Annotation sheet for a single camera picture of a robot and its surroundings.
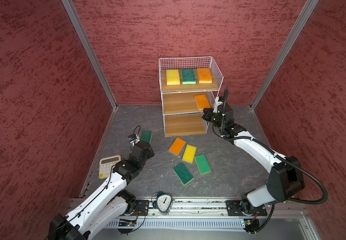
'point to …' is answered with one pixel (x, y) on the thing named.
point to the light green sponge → (202, 164)
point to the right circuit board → (251, 225)
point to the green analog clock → (163, 203)
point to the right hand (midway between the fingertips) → (201, 111)
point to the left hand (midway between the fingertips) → (149, 149)
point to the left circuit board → (123, 222)
